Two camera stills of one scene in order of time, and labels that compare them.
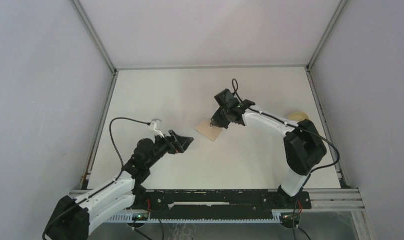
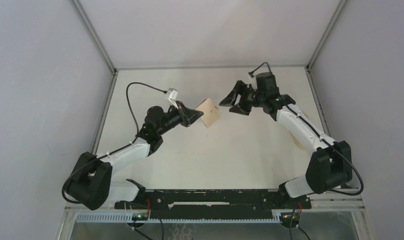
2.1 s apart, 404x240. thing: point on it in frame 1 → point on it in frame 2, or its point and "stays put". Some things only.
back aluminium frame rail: (210, 67) stays put
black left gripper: (176, 143) → (187, 116)
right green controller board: (290, 217) stays put
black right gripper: (216, 121) → (229, 100)
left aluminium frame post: (78, 7) stays put
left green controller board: (140, 217) stays put
